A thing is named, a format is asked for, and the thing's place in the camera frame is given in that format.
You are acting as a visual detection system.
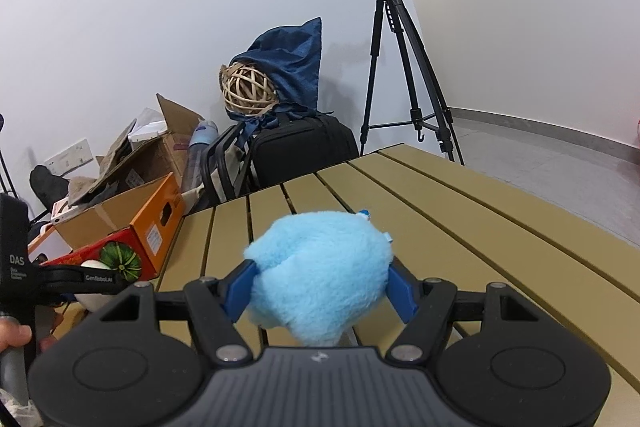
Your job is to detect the red cardboard fruit box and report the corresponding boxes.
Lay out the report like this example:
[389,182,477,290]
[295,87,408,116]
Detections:
[28,173,184,282]

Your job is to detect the dark blue fabric bag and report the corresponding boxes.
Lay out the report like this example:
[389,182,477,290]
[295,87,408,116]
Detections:
[227,17,322,146]

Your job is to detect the person's left hand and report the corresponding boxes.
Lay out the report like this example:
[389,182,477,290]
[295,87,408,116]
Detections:
[0,317,32,352]

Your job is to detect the brown open cardboard box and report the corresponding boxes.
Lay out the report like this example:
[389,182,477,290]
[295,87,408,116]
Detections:
[67,92,205,208]

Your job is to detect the woven rattan ball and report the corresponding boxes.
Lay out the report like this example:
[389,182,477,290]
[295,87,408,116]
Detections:
[218,62,279,117]

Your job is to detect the plastic water bottle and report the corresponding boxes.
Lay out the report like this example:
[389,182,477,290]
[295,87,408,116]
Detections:
[180,120,219,209]

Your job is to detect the black cloth bundle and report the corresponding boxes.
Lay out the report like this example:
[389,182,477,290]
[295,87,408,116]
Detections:
[29,165,70,217]

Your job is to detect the black camera tripod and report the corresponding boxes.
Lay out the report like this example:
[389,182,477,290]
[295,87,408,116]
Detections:
[359,0,464,164]

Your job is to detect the light blue plush toy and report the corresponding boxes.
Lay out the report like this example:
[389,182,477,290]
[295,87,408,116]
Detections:
[244,211,394,347]

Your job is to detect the black suitcase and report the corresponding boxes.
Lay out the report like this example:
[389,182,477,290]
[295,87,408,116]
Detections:
[198,114,358,207]

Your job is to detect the wall power outlet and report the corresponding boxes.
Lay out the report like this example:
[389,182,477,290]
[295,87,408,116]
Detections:
[44,139,94,176]

